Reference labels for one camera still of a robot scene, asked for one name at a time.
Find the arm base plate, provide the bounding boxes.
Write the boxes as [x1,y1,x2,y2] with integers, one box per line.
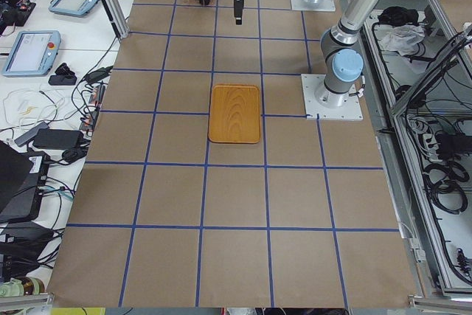
[291,0,336,12]
[301,74,363,121]

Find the lower teach pendant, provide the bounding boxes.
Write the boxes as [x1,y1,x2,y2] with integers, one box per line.
[1,30,61,77]

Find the black laptop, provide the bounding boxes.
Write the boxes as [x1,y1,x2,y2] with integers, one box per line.
[1,143,49,223]

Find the wooden tray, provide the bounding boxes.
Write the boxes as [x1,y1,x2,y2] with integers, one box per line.
[208,83,261,144]

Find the crumpled white cloth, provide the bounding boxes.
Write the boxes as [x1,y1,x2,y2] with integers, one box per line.
[379,25,425,55]

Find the black power adapter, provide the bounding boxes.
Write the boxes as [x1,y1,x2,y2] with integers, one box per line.
[32,128,83,150]

